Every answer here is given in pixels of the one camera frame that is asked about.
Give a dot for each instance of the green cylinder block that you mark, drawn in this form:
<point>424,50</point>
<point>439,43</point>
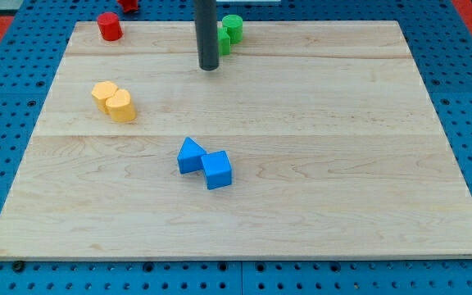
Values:
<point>234,27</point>

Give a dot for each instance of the green star block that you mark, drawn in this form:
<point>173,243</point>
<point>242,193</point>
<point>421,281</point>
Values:
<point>224,41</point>

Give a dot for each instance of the red star block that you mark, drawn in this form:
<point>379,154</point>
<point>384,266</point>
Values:
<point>128,6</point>

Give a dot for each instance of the blue cube block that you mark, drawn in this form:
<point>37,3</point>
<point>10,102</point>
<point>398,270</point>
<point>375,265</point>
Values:
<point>217,169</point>

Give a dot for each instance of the blue triangle block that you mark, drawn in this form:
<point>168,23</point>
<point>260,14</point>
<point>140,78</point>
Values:
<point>189,157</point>

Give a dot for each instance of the wooden board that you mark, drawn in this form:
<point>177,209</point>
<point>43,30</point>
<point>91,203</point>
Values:
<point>337,152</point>

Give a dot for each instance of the yellow heart block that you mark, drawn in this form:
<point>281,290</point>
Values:
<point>120,106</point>

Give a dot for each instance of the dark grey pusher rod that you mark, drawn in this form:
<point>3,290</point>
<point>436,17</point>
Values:
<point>206,32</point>

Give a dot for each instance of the yellow hexagon block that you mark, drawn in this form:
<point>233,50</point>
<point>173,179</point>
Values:
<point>101,92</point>

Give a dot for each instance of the red cylinder block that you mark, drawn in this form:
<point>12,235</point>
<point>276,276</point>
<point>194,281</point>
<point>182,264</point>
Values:
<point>109,26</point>

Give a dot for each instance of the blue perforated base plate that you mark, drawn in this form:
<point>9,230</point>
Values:
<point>33,36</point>

